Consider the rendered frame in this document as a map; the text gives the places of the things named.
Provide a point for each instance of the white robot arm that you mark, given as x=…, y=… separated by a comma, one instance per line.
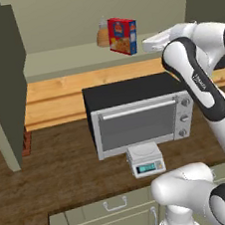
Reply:
x=220, y=127

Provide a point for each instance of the red boxed food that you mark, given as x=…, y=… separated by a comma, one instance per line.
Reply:
x=121, y=36

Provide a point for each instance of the olive wall cabinet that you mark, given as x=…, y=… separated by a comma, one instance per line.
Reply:
x=60, y=31

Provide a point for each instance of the toaster oven knob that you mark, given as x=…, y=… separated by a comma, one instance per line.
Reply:
x=184, y=118
x=183, y=132
x=185, y=102

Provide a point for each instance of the tan bottle with white cap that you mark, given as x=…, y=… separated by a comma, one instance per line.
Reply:
x=102, y=35

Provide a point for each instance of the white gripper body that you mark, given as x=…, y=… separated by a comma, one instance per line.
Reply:
x=157, y=41

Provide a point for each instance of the olive open cabinet door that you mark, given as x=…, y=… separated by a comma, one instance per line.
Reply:
x=0, y=82

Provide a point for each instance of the silver toaster oven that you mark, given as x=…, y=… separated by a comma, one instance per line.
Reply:
x=135, y=121

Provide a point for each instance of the reddish brown block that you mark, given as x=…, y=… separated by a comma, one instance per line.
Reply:
x=27, y=144

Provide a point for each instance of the white digital scale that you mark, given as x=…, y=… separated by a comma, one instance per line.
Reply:
x=145, y=160

